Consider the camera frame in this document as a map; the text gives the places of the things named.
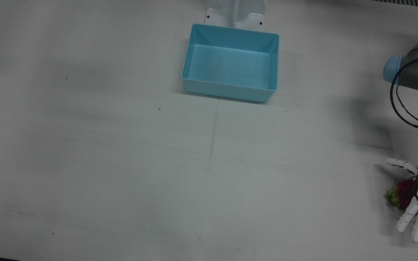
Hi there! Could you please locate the pink dragon fruit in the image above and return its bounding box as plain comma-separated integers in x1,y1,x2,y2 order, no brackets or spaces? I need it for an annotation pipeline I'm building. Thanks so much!
385,177,417,211

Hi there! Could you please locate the light blue plastic bin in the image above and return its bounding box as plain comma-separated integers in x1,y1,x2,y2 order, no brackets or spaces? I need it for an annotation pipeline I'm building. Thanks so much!
182,24,280,104

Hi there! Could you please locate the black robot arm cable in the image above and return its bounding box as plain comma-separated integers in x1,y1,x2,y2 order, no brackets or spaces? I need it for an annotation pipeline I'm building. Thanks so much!
390,47,418,131

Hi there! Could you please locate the white mounting pedestal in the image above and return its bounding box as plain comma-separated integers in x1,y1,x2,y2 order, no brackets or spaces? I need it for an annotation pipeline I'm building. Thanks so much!
205,0,266,29

